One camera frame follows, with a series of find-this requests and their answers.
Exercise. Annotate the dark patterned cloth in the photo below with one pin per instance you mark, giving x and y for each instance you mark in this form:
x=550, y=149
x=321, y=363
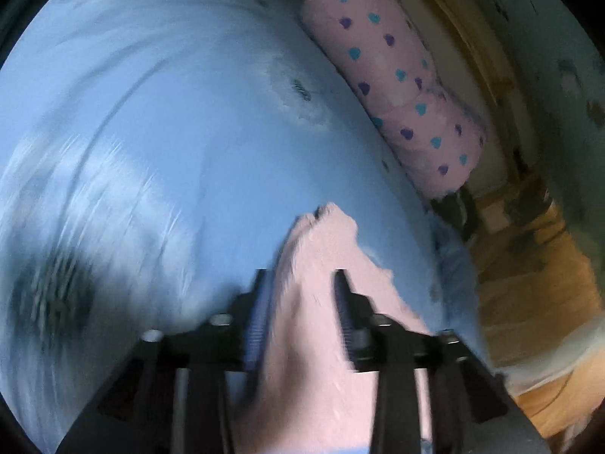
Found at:
x=459, y=210

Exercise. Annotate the light blue dandelion bedsheet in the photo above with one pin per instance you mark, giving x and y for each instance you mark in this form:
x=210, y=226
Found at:
x=154, y=155

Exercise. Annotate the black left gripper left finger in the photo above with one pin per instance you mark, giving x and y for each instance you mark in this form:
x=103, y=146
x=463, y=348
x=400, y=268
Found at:
x=170, y=395

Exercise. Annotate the pink knitted sweater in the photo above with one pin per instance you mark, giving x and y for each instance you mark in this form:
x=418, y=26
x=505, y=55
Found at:
x=310, y=399

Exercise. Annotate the pink heart-patterned pillow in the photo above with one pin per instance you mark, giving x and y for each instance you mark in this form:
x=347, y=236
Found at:
x=437, y=138

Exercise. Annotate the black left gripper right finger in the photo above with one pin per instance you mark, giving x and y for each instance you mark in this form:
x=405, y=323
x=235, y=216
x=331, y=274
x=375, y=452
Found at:
x=470, y=410

